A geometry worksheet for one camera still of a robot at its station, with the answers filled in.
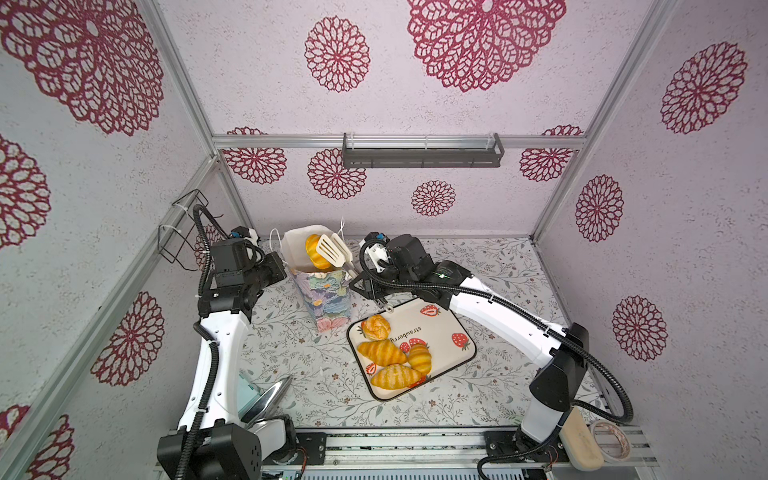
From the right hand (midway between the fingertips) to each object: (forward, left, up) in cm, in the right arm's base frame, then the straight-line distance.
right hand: (353, 278), depth 71 cm
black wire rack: (+8, +45, +5) cm, 46 cm away
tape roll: (-26, -66, -32) cm, 78 cm away
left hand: (+5, +19, -2) cm, 20 cm away
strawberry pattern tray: (0, -27, -30) cm, 40 cm away
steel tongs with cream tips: (+5, +4, +4) cm, 7 cm away
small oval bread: (+5, +9, +1) cm, 10 cm away
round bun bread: (+1, -4, -26) cm, 26 cm away
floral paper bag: (+3, +9, -11) cm, 14 cm away
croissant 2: (-14, -11, -25) cm, 31 cm away
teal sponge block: (-20, +29, -26) cm, 44 cm away
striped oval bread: (-8, -18, -27) cm, 33 cm away
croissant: (-7, -7, -25) cm, 27 cm away
